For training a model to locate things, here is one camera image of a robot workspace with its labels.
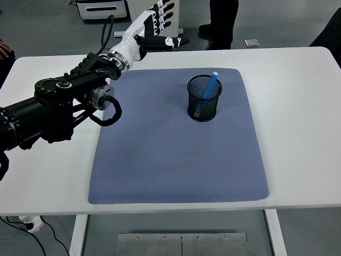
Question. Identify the black mesh pen holder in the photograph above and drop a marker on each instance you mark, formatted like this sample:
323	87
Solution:
210	112

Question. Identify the white table leg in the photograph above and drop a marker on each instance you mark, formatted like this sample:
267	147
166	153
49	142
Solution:
77	237
275	234

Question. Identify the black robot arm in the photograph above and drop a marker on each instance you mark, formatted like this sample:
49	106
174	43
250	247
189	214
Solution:
40	114

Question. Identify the blue-grey textured mat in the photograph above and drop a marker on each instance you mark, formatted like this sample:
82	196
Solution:
173	165

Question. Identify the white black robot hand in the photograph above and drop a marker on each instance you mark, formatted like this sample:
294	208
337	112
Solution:
133	34

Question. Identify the grey metal plate with screws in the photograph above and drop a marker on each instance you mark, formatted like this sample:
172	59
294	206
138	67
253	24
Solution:
154	245

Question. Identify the blue marker pen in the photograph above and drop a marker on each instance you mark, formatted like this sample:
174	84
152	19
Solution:
211	85

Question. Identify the white power strip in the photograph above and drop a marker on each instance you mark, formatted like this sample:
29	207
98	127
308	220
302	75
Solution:
33	224

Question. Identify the small metal floor plate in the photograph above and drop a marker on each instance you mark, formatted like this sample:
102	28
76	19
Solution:
251	42

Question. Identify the white appliance with black slot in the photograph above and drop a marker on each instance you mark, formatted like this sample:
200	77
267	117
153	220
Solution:
93	10

